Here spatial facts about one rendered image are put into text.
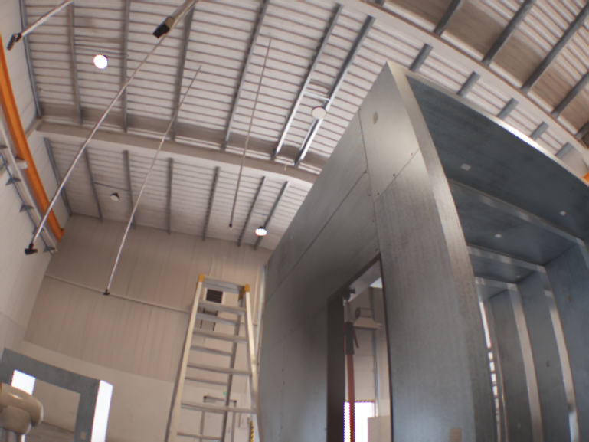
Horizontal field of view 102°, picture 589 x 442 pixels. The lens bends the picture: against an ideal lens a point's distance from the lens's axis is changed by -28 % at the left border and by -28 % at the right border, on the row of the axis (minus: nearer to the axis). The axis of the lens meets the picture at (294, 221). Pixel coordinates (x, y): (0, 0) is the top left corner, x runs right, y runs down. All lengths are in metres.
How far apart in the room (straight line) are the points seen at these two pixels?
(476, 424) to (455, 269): 0.48
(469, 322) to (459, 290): 0.11
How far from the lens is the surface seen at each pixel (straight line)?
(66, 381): 3.70
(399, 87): 1.79
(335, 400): 1.79
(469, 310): 1.06
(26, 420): 1.44
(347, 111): 8.38
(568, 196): 3.61
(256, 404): 1.72
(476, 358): 1.02
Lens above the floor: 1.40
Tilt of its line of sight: 36 degrees up
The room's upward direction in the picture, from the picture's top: 3 degrees clockwise
